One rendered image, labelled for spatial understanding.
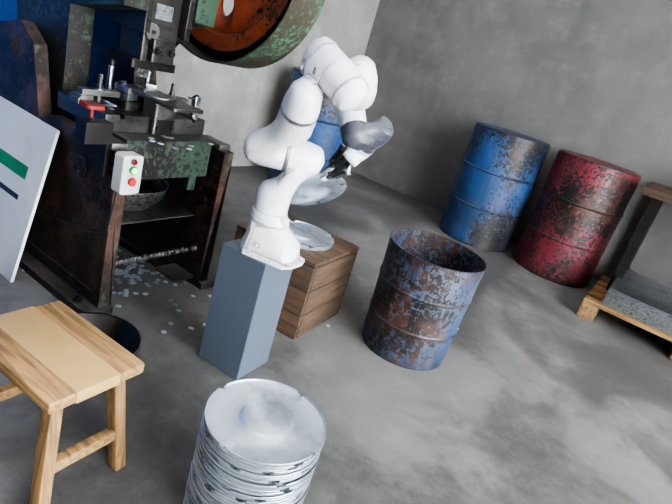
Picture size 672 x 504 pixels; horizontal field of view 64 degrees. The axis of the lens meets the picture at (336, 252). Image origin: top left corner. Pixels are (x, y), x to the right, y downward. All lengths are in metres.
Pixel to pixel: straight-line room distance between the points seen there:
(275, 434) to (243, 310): 0.61
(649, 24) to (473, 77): 1.32
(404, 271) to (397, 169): 3.17
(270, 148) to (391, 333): 0.98
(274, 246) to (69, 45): 1.09
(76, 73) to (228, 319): 1.10
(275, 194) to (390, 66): 3.76
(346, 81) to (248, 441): 0.91
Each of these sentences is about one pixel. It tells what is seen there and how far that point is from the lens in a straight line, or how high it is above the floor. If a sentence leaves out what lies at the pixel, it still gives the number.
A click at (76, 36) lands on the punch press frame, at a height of 0.90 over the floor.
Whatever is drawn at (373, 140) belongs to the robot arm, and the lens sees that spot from 1.86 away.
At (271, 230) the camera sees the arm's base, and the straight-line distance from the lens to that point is 1.71.
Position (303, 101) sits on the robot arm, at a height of 0.97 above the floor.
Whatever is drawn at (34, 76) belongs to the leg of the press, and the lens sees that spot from 2.33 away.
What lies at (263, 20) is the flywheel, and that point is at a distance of 2.27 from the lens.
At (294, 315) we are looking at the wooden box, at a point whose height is 0.11.
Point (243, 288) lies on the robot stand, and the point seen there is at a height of 0.34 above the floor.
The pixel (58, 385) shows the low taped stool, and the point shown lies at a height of 0.33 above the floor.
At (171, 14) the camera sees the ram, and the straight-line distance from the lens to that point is 2.19.
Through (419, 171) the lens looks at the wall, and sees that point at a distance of 5.13.
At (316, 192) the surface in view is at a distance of 2.28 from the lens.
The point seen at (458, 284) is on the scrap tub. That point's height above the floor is 0.42.
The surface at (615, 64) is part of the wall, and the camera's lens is 4.72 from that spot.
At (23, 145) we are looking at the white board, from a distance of 2.34.
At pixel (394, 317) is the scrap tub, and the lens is 2.20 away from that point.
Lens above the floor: 1.14
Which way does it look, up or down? 21 degrees down
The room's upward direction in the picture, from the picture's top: 17 degrees clockwise
